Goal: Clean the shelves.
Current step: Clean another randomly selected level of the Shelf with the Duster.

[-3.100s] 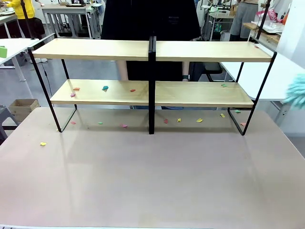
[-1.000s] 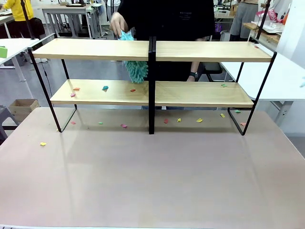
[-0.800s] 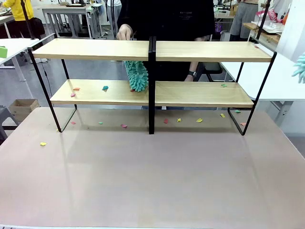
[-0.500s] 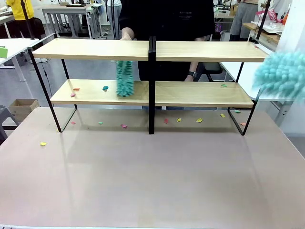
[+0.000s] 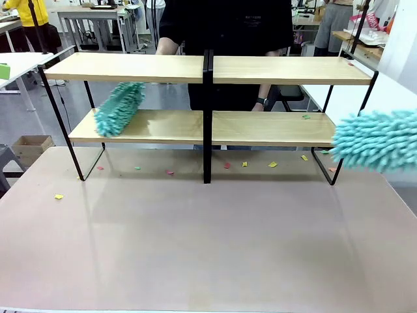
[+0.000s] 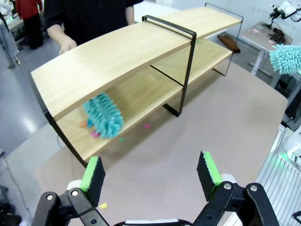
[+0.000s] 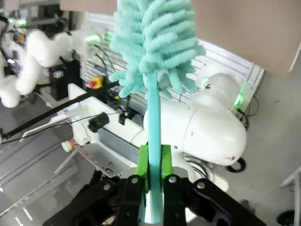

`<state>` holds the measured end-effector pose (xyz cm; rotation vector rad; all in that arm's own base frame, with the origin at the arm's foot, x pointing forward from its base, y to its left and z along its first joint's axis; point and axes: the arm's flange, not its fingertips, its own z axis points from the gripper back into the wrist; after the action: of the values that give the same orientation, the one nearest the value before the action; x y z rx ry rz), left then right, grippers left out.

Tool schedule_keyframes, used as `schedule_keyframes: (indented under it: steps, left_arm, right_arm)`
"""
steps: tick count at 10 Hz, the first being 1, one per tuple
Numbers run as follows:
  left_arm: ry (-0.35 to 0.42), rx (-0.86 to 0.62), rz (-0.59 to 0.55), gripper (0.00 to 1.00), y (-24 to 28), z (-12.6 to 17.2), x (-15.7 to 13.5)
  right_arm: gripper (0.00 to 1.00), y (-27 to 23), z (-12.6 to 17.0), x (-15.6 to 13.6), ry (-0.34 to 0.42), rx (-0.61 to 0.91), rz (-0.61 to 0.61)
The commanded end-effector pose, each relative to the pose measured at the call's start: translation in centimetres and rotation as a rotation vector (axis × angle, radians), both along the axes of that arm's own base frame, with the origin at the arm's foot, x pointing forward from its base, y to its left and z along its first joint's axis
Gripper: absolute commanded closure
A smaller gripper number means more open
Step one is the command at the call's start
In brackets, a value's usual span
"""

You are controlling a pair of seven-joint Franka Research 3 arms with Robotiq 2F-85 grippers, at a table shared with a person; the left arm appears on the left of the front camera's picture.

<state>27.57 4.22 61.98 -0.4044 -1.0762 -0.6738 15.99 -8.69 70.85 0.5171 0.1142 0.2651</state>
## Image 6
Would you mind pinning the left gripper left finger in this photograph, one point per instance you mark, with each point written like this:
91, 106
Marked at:
91, 179

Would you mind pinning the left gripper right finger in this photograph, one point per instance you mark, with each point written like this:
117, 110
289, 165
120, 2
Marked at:
209, 174

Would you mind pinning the teal chenille duster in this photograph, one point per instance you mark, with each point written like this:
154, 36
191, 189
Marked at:
285, 58
105, 115

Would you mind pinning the person's left forearm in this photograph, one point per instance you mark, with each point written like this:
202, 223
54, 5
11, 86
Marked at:
130, 15

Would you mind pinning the person's right forearm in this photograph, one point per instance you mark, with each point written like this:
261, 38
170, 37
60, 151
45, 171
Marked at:
57, 33

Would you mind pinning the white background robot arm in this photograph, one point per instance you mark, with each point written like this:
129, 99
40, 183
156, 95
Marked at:
285, 8

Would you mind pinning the person's right hand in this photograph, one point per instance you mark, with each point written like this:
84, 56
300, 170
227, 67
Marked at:
68, 45

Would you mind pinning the yellow paper scrap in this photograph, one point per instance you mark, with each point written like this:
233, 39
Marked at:
103, 206

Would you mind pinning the pink paper scrap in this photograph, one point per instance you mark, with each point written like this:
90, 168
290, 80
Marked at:
94, 134
147, 126

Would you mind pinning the orange red paper scrap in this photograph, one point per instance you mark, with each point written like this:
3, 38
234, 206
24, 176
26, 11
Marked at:
83, 123

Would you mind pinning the brown cloth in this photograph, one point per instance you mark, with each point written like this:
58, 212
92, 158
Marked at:
229, 43

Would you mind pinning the white cluttered lab table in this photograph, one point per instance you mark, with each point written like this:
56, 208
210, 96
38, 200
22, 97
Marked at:
258, 37

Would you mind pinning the bystander in grey clothes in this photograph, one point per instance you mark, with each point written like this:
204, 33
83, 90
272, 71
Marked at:
8, 42

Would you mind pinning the person torso black shirt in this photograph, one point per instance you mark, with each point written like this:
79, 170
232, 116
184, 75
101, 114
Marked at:
94, 16

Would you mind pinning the bystander in red top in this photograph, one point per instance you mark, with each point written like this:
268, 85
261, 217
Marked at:
29, 23

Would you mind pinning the aluminium mounting frame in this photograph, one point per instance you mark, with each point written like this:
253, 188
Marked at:
275, 188

